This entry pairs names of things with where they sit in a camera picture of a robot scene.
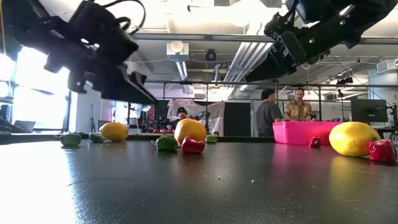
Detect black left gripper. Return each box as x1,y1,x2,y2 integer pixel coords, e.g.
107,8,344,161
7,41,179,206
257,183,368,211
43,0,159,105

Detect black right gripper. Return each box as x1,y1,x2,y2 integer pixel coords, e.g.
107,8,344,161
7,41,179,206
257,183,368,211
244,12,307,83

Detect yellow toy lemon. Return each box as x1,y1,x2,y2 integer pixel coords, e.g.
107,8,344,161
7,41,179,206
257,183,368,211
174,118,208,146
328,121,382,157
99,121,129,142

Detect small red toy pepper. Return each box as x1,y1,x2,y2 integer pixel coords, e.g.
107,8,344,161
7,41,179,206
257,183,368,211
181,136,206,155
308,136,322,149
368,139,398,164

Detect white ceiling pipes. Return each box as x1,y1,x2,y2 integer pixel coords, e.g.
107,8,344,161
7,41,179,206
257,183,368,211
223,42,274,83

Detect person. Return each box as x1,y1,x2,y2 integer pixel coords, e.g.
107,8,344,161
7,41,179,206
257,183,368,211
256,88,284,138
284,87,313,122
166,106,190,131

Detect white ceiling box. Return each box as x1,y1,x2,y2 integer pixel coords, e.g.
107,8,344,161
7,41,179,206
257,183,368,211
166,40,190,62

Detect black partition panel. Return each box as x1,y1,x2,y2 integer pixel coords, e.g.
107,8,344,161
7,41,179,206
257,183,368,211
223,101,252,138

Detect overhead light bar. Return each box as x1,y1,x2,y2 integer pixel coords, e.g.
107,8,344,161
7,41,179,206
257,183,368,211
132,32,398,45

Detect pink plastic basket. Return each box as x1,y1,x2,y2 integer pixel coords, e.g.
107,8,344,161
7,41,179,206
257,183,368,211
272,121,343,146

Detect white hanging cloth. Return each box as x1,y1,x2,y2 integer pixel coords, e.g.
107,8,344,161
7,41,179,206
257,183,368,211
167,99,226,136

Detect black background monitor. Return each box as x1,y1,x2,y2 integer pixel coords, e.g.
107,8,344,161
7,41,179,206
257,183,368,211
350,98,389,123

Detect grey laptop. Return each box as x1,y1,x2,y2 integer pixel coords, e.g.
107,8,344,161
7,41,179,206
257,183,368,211
14,119,37,133

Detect white air conditioning unit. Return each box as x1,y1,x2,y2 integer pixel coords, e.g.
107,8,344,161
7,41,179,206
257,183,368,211
376,58,398,75

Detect black table mat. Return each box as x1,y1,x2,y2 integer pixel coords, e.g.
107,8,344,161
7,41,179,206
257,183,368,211
0,136,398,224

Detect silver ribbed ventilation duct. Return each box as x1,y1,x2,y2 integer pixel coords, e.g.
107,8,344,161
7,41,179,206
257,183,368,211
231,81,274,101

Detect black overhead rail frame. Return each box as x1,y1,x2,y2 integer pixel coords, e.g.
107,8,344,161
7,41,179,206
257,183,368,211
144,80,398,122

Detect black aluminium table frame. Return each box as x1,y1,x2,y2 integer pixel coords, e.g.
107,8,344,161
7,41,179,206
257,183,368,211
0,133,276,144

